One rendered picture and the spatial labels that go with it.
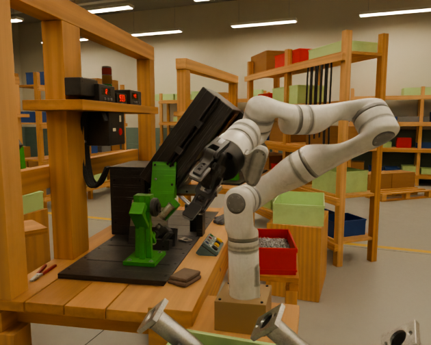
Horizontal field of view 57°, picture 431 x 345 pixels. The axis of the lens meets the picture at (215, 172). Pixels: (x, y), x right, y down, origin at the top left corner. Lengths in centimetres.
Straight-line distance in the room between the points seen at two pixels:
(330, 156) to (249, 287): 45
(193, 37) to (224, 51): 102
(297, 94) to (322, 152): 374
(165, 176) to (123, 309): 72
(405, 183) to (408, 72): 300
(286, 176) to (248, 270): 30
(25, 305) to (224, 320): 65
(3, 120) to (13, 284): 53
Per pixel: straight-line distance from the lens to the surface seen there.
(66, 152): 173
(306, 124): 93
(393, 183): 854
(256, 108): 87
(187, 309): 127
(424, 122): 996
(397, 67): 1058
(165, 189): 183
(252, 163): 76
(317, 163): 106
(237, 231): 116
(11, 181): 144
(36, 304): 147
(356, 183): 435
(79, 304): 140
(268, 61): 556
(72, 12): 184
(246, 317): 122
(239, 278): 120
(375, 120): 103
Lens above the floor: 146
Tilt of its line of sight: 7 degrees down
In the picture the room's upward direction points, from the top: straight up
